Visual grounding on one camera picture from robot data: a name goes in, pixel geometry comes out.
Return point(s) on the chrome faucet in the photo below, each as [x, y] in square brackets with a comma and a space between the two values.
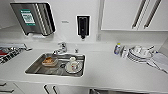
[60, 48]

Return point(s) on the small chrome sink knob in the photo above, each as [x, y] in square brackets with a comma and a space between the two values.
[76, 50]

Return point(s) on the white cup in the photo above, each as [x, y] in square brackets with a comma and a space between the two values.
[73, 60]

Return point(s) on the white wall cabinet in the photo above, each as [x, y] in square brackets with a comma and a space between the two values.
[120, 15]

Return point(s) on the white dish towel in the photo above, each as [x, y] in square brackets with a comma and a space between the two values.
[159, 61]

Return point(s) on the stainless steel sink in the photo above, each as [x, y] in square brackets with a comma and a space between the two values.
[33, 68]

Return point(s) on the small clear jar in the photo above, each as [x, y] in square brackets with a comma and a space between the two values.
[124, 52]

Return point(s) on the white sink base cabinet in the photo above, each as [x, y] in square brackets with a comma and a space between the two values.
[53, 89]

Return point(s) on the grey white dish cloth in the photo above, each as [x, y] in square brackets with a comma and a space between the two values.
[18, 46]

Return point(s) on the black soap dispenser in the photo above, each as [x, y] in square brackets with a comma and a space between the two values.
[83, 26]

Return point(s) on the steel paper towel dispenser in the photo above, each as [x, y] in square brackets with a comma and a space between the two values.
[33, 18]

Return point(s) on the blue dish soap bottle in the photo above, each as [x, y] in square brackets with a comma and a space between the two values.
[117, 49]

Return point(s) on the small wall label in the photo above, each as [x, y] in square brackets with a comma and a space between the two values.
[64, 22]

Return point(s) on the white patterned plate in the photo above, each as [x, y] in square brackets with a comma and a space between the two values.
[73, 67]

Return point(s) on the white wall outlet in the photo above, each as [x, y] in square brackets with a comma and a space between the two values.
[98, 37]

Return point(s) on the stack of white plates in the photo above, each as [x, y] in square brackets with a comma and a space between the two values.
[138, 54]

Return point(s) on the white drawer unit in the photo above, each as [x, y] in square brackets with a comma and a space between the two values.
[6, 88]

